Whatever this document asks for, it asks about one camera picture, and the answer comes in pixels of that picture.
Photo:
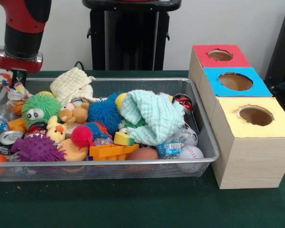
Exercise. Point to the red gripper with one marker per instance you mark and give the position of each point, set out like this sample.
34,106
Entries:
19,65

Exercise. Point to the colourful patterned cloth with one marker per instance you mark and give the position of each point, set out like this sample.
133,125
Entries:
19,91

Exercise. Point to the green spiky rubber ball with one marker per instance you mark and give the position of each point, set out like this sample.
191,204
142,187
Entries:
41,107

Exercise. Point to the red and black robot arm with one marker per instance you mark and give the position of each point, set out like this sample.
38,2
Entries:
21,23

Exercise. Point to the shallow silver mesh bin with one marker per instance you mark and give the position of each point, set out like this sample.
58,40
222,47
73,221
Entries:
109,171

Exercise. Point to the wooden box with three holes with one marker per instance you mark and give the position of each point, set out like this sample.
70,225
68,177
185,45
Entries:
251,161

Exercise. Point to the orange toy basketball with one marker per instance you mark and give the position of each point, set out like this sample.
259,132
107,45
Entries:
17,107

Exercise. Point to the cream waffle cloth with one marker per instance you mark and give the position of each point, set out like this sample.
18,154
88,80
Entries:
71,85

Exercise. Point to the black silver-topped drink can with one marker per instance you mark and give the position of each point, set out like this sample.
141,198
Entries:
8,140

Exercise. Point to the purple spiky rubber ball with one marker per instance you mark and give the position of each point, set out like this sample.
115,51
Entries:
36,148

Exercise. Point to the blue spiky rubber ball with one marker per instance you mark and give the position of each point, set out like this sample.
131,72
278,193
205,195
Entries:
104,112

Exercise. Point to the orange plastic toy brick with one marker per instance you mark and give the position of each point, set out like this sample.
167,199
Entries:
109,150

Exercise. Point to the mint green waffle cloth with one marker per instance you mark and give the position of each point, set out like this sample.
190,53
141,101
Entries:
154,114

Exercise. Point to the white baseball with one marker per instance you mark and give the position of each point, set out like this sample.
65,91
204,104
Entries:
191,152

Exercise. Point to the black equipment stand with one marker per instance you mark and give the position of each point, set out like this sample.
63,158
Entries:
282,47

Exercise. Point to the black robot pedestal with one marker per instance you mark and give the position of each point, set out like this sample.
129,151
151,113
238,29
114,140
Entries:
130,35

